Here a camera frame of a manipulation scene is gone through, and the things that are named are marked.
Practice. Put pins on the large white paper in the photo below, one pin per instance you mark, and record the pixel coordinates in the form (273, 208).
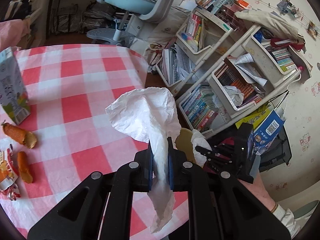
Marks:
(145, 115)

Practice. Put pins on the white cloth bag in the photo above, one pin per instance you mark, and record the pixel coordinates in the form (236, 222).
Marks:
(165, 27)

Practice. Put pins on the clear bag with black trim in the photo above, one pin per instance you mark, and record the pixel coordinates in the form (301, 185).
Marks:
(67, 17)

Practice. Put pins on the blue printed cardboard box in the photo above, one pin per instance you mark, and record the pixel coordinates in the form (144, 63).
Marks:
(268, 132)

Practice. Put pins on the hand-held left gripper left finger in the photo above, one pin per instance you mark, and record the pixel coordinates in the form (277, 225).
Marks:
(150, 165)

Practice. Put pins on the red white snack wrapper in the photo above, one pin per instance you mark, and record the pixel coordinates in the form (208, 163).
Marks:
(6, 172)

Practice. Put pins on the beige trash bin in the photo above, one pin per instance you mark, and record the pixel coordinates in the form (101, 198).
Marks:
(183, 142)

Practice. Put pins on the hanging photo prints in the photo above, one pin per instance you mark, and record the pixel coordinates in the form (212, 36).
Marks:
(287, 7)

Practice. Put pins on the blue white box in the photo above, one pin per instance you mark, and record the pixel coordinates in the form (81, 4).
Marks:
(118, 24)

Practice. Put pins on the light blue milk carton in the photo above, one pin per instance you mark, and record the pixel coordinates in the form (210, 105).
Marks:
(11, 87)

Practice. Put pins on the person's right forearm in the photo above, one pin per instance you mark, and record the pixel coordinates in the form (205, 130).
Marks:
(262, 192)

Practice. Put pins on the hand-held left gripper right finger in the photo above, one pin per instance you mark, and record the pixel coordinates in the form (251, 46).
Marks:
(170, 165)

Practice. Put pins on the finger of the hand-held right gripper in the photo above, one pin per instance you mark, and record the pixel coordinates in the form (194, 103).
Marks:
(220, 160)
(207, 150)

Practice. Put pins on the pink acrylic organizer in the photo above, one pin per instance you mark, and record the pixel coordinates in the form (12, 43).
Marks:
(232, 16)

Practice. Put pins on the pink duvet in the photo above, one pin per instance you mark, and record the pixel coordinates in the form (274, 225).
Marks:
(12, 32)

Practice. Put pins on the red white checkered tablecloth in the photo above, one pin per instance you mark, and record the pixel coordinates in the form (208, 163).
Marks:
(75, 80)

